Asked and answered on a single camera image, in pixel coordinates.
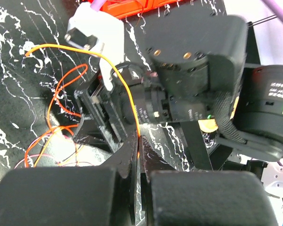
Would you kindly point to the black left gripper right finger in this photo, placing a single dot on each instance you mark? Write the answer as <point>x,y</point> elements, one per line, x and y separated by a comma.
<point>213,198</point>

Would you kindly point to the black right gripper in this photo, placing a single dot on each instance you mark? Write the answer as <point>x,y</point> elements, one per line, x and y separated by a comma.
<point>138,96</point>

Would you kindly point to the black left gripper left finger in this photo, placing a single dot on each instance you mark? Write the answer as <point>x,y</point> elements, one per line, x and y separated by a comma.
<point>101,195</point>

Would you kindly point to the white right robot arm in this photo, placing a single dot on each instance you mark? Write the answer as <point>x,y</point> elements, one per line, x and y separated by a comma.
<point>246,100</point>

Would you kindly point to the red plastic bin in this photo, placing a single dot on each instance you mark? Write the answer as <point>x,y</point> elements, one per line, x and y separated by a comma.
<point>124,8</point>

